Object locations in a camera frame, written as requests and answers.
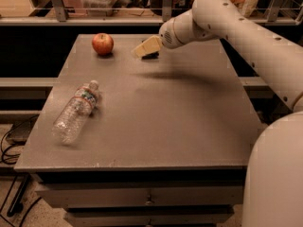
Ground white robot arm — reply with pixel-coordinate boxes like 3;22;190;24
133;0;303;227

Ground clear plastic container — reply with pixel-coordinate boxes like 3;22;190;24
81;0;117;16

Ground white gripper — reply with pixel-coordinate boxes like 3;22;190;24
132;10;217;58

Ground red apple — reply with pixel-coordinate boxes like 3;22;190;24
92;33;114;56

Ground black cables on left floor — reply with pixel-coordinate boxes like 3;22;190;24
0;115;43;227

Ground grey metal drawer cabinet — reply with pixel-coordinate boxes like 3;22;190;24
16;35;260;227

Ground clear plastic water bottle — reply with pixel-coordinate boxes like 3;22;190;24
52;80;100;145

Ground black power adapter box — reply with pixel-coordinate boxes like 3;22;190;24
6;121;33;144

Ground grey metal shelf rail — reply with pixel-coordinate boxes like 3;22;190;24
0;0;303;26

